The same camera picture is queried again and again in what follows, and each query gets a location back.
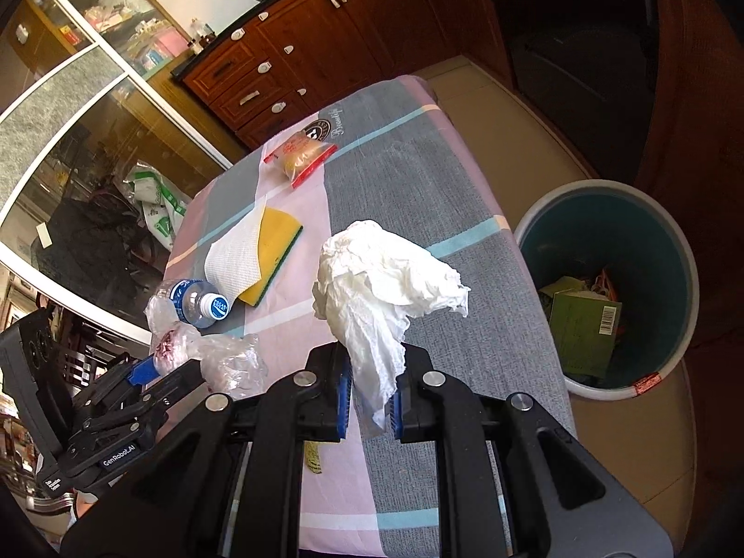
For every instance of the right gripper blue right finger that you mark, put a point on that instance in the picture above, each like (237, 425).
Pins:
(396, 416)

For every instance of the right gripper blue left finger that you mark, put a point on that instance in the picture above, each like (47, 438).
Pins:
(344, 390)

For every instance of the white tissue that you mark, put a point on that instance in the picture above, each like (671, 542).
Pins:
(370, 285)

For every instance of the clear plastic bag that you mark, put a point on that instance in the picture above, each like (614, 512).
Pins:
(227, 364)

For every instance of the clear plastic water bottle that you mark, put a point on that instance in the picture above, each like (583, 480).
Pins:
(189, 301)

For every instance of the white paper towel sheet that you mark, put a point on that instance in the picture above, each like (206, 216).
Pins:
(232, 264)

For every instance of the yellow green sponge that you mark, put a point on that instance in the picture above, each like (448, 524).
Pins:
(278, 233)

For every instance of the green pastry box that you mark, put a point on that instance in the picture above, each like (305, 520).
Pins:
(584, 325)

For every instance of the teal trash bin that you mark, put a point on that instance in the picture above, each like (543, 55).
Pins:
(624, 244)

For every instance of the wooden kitchen cabinets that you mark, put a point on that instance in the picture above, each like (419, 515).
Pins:
(285, 59)

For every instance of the green white sack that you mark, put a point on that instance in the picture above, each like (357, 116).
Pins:
(161, 202)

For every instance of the packaged bread red wrapper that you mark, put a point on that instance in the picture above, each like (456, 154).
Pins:
(299, 156)

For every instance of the glass sliding door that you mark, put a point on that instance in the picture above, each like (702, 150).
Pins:
(79, 108)

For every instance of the built-in black oven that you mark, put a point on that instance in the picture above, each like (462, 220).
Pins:
(589, 68)

